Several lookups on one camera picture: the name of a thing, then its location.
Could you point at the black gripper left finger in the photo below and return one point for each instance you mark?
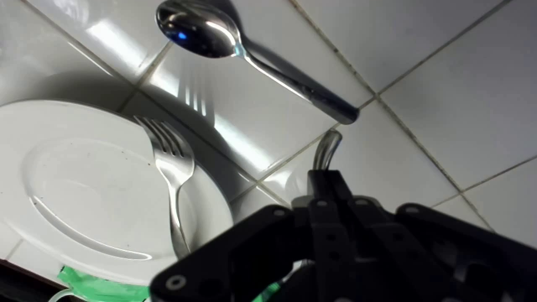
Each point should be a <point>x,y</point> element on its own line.
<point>320,195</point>

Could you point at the silver metal spoon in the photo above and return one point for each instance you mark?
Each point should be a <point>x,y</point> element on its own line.
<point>195,27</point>

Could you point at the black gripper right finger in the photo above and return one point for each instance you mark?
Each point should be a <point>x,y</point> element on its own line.
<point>343,195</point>

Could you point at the small green item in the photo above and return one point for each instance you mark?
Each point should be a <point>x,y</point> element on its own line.
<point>95,287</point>

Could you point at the white round plate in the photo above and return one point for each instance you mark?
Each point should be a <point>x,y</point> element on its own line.
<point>85,185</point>

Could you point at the silver metal fork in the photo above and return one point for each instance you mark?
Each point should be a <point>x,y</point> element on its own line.
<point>177,168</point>

